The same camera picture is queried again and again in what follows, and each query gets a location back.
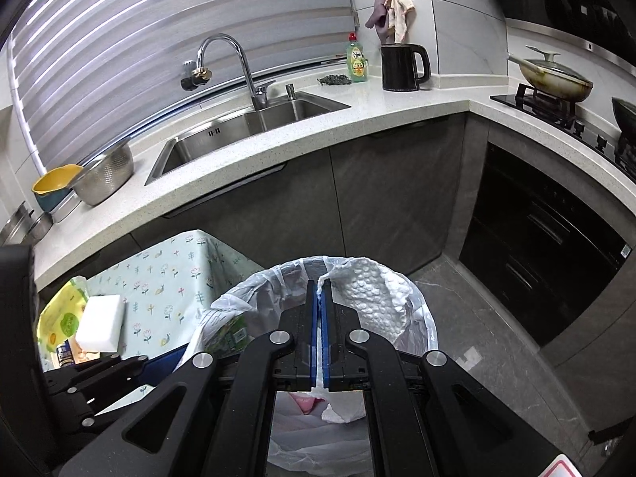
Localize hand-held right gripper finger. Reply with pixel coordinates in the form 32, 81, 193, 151
56, 279, 320, 477
322, 279, 558, 477

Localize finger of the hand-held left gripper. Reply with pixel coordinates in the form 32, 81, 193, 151
47, 382, 152, 434
44, 343, 190, 393

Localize white paper towel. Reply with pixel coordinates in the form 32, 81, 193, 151
318, 255, 414, 424

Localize green printed packet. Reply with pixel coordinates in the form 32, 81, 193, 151
198, 312, 250, 359

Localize bin with white liner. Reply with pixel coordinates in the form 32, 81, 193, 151
191, 254, 439, 477

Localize white sponge block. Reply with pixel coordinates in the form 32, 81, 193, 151
74, 293, 128, 354

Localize yellow-green wipes packet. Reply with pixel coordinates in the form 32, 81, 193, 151
37, 277, 91, 359

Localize stacked steel pots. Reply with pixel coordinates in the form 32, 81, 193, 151
0, 203, 54, 247

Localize grey base cabinet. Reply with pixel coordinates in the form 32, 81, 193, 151
161, 113, 469, 281

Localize yellow and blue basin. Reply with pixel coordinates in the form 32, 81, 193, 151
32, 163, 85, 215

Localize steel colander bowl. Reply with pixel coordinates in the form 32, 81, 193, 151
73, 138, 135, 207

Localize steel sink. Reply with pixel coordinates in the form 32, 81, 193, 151
144, 91, 353, 188

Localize black built-in oven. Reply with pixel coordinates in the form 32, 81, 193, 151
456, 141, 635, 349

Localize green dish soap bottle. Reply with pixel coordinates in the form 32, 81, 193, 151
346, 33, 370, 85

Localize black electric kettle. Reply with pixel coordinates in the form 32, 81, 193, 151
380, 43, 431, 93

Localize chrome faucet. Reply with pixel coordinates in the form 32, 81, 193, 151
179, 34, 277, 111

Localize black gas stove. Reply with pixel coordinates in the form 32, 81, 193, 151
489, 83, 636, 180

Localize grey window blind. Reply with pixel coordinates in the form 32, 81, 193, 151
7, 0, 361, 175

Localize hanging dish cloths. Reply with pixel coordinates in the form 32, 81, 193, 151
365, 0, 416, 45

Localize wok with lid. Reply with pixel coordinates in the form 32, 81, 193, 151
506, 45, 595, 105

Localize dark frying pan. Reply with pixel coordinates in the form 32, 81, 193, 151
611, 96, 636, 143

